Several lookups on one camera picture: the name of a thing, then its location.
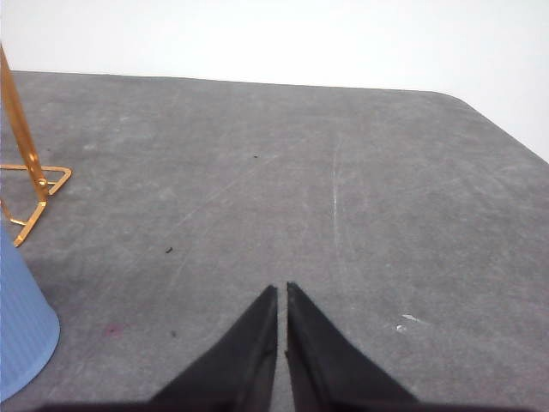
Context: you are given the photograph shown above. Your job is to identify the gold wire cup rack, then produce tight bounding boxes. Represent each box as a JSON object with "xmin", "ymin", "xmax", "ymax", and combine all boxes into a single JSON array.
[{"xmin": 0, "ymin": 42, "xmax": 72, "ymax": 246}]

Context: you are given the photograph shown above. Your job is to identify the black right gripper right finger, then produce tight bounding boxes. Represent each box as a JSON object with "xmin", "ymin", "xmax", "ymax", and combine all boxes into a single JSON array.
[{"xmin": 286, "ymin": 282, "xmax": 423, "ymax": 412}]

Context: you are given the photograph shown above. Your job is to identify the blue ribbed cup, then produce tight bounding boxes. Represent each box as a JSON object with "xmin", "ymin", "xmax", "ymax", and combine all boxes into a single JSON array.
[{"xmin": 0, "ymin": 224, "xmax": 61, "ymax": 403}]

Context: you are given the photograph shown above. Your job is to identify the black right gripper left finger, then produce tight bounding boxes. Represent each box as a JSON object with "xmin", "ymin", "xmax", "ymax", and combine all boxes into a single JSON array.
[{"xmin": 144, "ymin": 285, "xmax": 278, "ymax": 412}]

